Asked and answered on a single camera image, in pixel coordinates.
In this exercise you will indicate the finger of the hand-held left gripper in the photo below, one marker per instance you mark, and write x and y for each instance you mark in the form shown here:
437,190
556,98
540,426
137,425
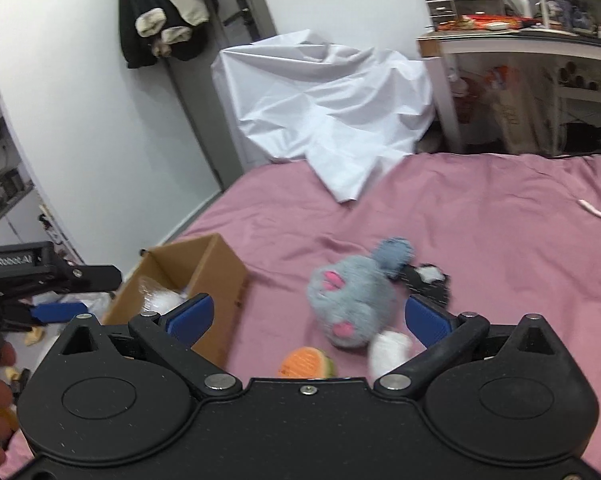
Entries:
95,278
55,312

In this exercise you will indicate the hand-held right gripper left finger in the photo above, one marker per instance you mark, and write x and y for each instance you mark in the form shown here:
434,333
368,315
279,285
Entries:
190,317

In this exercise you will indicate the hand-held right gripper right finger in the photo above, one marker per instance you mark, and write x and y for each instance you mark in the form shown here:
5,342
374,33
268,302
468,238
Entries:
428,325

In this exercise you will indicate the plastic white plush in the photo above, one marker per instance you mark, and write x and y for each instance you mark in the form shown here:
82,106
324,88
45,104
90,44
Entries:
163,300

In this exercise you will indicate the black and white plush toy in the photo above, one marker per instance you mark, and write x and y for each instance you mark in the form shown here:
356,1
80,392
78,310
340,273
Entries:
430,282

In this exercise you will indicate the brown cardboard box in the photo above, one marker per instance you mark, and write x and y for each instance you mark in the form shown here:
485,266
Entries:
220,280

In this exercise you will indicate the white plush ball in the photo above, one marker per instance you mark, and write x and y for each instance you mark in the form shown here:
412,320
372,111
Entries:
388,352

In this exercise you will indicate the grey plush mouse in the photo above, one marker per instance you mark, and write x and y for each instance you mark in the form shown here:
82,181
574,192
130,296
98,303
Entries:
350,295

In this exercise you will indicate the orange plush melon slice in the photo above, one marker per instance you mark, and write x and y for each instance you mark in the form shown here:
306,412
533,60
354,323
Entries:
303,362

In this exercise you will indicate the pink bed sheet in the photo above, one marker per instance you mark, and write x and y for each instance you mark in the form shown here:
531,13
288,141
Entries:
480,240

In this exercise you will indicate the beige tote bag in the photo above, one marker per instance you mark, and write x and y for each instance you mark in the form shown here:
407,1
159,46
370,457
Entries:
512,110

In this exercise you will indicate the white cover sheet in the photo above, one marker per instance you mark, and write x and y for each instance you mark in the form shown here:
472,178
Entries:
325,105

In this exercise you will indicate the grey door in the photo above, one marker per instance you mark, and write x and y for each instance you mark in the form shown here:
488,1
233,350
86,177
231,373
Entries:
230,60

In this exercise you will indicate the black and cream hanging jacket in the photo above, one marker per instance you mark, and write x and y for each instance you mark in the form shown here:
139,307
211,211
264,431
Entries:
145,0

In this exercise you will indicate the white desk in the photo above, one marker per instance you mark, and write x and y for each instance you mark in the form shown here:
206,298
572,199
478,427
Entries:
520,42

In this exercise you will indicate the red snack packet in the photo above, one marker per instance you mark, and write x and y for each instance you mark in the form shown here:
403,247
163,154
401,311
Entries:
490,22

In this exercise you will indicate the cluttered wall shelf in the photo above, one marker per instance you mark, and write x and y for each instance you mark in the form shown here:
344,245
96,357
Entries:
5,190

